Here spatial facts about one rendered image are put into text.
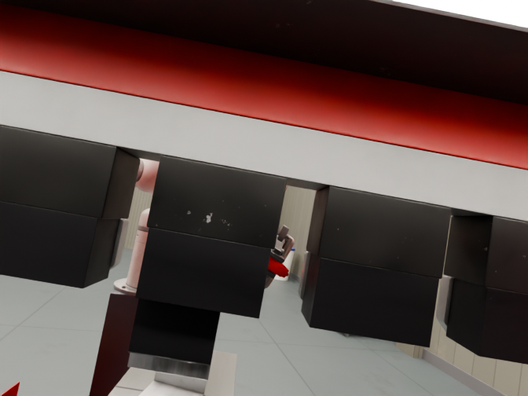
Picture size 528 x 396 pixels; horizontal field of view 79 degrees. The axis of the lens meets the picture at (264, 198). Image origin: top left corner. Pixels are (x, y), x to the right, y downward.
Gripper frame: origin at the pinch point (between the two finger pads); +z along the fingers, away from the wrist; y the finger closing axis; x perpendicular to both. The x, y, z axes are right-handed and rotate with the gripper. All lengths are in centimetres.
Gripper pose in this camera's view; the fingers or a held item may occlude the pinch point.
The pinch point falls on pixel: (269, 262)
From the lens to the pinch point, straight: 49.5
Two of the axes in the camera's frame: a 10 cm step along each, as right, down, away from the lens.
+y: -5.2, 8.5, -0.7
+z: 0.4, -0.6, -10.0
